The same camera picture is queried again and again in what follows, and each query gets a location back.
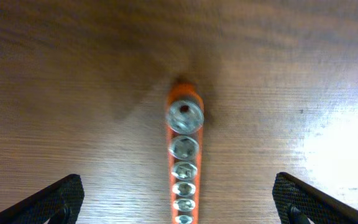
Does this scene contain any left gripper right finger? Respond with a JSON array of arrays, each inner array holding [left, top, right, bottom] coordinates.
[[272, 172, 358, 224]]

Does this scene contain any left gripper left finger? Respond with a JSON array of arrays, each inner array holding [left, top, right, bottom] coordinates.
[[0, 174, 85, 224]]

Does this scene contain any orange socket bit rail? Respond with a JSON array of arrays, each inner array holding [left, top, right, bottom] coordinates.
[[165, 82, 204, 224]]

